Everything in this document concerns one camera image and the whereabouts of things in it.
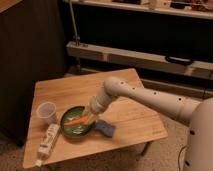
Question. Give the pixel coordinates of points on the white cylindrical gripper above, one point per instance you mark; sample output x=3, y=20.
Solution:
x=98, y=105

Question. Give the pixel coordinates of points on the orange pepper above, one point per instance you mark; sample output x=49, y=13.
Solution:
x=77, y=121

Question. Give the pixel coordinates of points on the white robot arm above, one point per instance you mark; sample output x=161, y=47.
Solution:
x=197, y=115

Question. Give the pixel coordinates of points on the green ceramic bowl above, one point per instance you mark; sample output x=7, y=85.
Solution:
x=78, y=130

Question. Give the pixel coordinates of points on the blue sponge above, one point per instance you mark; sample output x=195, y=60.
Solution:
x=105, y=128

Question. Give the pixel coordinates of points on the wooden folding table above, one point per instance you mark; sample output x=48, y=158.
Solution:
x=134, y=123

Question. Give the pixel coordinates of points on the clear plastic cup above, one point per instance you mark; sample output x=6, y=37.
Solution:
x=47, y=112

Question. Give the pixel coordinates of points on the white tube with cap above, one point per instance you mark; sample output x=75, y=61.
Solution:
x=47, y=144

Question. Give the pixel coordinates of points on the metal pole stand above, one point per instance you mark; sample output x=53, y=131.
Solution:
x=76, y=35

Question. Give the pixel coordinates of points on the long wooden shelf beam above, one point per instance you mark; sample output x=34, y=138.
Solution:
x=197, y=69

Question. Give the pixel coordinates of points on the upper wooden shelf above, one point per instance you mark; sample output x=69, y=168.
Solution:
x=142, y=8

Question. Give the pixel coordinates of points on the black handle on shelf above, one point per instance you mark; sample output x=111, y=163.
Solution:
x=180, y=61

